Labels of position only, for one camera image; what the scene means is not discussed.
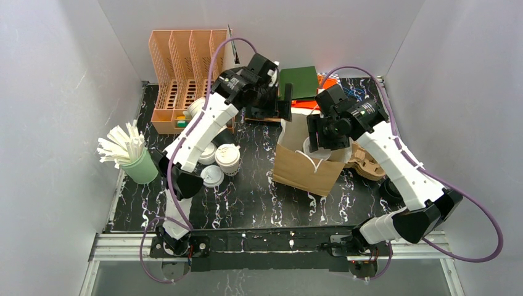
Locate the cardboard two-cup carrier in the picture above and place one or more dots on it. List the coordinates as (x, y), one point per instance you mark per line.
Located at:
(364, 164)

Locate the white folder in organizer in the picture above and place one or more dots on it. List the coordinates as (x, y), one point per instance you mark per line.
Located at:
(230, 56)

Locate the single paper cup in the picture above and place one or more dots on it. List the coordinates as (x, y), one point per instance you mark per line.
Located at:
(230, 170)

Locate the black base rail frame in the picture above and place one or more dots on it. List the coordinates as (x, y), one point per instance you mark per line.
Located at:
(317, 247)

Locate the green cup holder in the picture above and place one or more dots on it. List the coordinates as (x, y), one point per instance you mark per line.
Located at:
(143, 170)

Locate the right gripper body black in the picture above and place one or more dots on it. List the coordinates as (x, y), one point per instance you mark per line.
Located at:
(314, 133)

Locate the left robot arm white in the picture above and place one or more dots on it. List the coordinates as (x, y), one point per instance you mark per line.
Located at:
(177, 162)

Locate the white wrapped straws bundle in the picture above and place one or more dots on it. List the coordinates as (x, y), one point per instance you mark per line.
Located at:
(122, 146)

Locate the single white lid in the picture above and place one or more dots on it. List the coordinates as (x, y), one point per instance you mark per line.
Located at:
(227, 154)

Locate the loose white lid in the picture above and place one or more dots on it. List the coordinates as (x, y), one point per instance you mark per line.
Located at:
(212, 176)

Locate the tan paper bag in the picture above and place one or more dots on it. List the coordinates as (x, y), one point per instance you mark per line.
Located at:
(294, 168)

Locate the brown kraft paper bag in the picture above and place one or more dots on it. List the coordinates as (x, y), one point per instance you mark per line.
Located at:
(263, 120)

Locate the stack of paper cups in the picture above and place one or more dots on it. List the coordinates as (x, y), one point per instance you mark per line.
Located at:
(209, 124)

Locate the green yellow small item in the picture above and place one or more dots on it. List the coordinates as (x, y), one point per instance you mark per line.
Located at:
(181, 122)

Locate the green paper cup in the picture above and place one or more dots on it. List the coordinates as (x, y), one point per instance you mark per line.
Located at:
(321, 153)

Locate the orange paper bag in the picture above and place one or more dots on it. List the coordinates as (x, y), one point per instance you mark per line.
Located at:
(311, 103)

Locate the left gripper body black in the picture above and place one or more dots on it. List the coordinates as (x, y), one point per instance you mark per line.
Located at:
(269, 108)

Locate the pink desk file organizer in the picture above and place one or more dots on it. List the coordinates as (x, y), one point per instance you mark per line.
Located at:
(181, 60)

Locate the dark green paper bag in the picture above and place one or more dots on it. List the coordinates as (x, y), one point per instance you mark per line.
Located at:
(304, 81)

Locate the black round lid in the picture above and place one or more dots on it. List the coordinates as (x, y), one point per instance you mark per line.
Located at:
(390, 193)

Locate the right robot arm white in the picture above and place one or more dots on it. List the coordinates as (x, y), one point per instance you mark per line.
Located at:
(428, 203)

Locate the stack of white lids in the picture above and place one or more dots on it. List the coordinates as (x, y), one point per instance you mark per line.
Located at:
(208, 155)

